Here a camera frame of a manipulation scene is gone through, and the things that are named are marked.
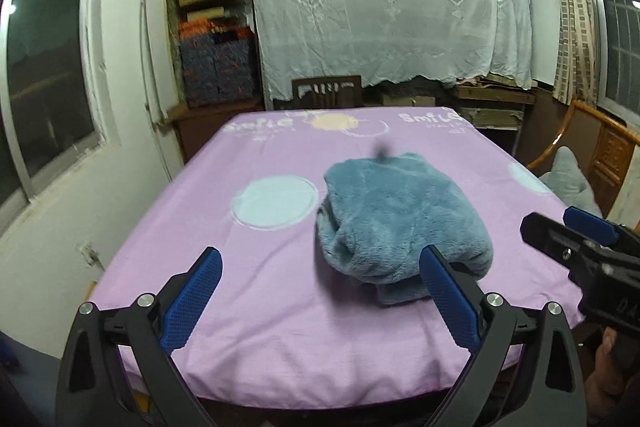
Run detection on blue fleece jacket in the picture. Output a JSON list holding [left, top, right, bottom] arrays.
[[316, 153, 494, 307]]

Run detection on person's right hand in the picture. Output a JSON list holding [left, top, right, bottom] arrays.
[[585, 327, 639, 426]]

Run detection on grey plush toy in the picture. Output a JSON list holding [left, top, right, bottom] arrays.
[[539, 146, 602, 218]]

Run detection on rattan wooden armchair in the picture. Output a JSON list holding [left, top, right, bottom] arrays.
[[527, 100, 639, 228]]

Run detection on cluttered wooden shelf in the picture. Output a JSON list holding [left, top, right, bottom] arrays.
[[375, 76, 536, 156]]

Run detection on beige patterned window curtain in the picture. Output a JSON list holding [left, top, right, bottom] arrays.
[[553, 0, 598, 106]]

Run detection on purple printed bed sheet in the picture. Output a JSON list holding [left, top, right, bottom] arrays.
[[92, 107, 582, 410]]

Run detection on right window with grille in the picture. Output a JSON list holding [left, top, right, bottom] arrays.
[[594, 0, 639, 129]]

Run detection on dark wooden chair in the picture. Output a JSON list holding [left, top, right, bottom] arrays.
[[292, 75, 362, 109]]

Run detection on brown wooden cabinet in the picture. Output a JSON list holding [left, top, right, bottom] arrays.
[[165, 98, 264, 162]]

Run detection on white leaning board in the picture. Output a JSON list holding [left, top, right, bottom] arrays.
[[140, 0, 178, 128]]

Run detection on dark patterned storage boxes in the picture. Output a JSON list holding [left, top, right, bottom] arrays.
[[178, 20, 257, 107]]

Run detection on wall power outlet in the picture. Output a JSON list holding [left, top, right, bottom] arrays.
[[76, 243, 105, 271]]

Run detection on window with white frame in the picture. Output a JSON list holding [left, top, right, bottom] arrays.
[[1, 0, 110, 228]]

